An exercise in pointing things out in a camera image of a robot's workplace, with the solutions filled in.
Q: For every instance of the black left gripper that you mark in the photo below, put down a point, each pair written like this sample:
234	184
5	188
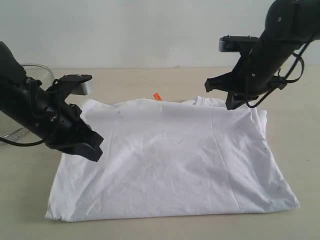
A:
71	135

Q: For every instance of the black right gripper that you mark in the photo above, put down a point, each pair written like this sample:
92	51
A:
251	77

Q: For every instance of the white t-shirt red print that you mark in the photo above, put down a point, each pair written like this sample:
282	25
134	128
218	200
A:
165	158

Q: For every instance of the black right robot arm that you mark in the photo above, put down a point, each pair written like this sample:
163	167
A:
290	27

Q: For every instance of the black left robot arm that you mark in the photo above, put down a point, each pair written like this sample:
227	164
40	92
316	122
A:
45	112

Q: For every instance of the round metal mesh basket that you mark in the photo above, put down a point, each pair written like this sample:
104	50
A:
10	129

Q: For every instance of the orange garment tag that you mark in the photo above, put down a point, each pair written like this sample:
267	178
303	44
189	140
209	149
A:
157	97

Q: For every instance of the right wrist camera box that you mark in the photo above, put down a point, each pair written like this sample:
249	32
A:
233	44

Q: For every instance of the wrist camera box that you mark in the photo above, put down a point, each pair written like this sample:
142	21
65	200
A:
73	84
233	44

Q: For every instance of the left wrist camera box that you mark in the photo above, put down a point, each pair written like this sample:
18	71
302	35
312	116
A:
73	84

